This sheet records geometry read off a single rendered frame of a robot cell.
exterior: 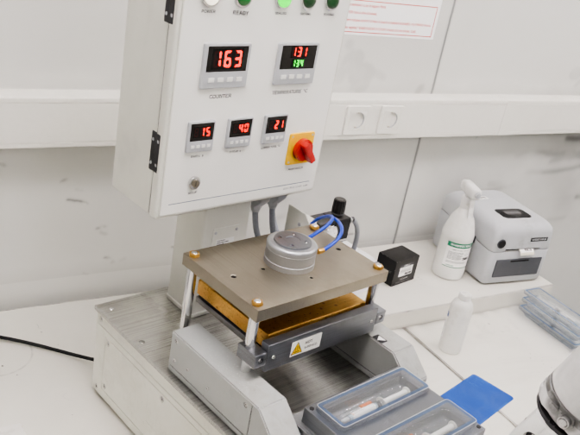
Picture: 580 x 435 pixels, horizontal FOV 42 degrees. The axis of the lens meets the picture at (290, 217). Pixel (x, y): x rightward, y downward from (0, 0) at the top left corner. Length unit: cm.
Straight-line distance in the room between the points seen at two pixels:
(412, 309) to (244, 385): 78
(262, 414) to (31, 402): 51
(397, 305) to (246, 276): 73
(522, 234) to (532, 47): 52
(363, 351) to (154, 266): 65
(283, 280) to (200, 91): 30
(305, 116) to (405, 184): 82
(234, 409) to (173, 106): 43
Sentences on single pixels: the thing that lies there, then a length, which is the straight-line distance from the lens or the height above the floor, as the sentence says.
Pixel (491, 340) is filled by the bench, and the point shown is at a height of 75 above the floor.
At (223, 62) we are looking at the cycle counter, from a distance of 111.
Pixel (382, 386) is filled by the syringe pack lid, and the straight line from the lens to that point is 114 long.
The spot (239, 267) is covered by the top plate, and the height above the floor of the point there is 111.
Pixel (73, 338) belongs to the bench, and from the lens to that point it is 159.
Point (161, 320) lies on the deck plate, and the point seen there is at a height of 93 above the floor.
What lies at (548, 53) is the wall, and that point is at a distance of 225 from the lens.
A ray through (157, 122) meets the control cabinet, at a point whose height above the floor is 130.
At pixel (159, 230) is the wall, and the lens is 172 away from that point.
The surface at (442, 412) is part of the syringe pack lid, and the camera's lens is 113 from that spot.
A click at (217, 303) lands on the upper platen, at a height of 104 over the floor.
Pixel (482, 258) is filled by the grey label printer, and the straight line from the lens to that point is 198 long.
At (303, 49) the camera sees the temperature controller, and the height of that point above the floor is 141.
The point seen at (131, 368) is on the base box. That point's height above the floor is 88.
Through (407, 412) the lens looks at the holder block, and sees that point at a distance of 112.
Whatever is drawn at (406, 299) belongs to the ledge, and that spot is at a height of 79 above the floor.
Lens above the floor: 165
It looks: 24 degrees down
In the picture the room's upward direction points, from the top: 11 degrees clockwise
